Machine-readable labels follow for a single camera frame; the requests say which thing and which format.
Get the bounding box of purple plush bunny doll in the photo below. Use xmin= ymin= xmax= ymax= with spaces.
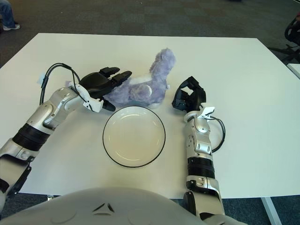
xmin=65 ymin=48 xmax=177 ymax=109

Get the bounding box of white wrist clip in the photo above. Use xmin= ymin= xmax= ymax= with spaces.
xmin=199 ymin=106 xmax=216 ymax=120
xmin=75 ymin=84 xmax=104 ymax=113

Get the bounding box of grey robot torso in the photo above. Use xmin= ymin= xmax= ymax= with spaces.
xmin=0 ymin=187 xmax=249 ymax=225

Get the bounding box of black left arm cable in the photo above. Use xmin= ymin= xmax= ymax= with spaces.
xmin=39 ymin=62 xmax=82 ymax=105

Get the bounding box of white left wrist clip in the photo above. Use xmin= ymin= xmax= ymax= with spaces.
xmin=75 ymin=84 xmax=104 ymax=113

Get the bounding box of seated person in jeans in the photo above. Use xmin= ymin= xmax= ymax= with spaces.
xmin=0 ymin=0 xmax=21 ymax=31

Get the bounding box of white plate with black rim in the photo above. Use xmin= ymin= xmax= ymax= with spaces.
xmin=102 ymin=106 xmax=166 ymax=168

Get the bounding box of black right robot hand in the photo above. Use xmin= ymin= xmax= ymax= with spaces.
xmin=172 ymin=76 xmax=207 ymax=113

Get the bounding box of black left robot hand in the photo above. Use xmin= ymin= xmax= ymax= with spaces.
xmin=79 ymin=67 xmax=133 ymax=111

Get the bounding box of black swivel chair with base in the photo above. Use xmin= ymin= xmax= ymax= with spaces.
xmin=268 ymin=17 xmax=300 ymax=63

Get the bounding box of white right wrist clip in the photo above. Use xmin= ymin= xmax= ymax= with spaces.
xmin=199 ymin=106 xmax=216 ymax=120

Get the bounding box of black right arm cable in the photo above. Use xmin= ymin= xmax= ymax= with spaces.
xmin=208 ymin=117 xmax=225 ymax=153

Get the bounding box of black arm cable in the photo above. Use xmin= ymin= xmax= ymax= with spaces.
xmin=39 ymin=62 xmax=82 ymax=105
xmin=208 ymin=117 xmax=225 ymax=153

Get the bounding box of white table leg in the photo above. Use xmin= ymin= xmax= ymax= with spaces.
xmin=261 ymin=196 xmax=282 ymax=225

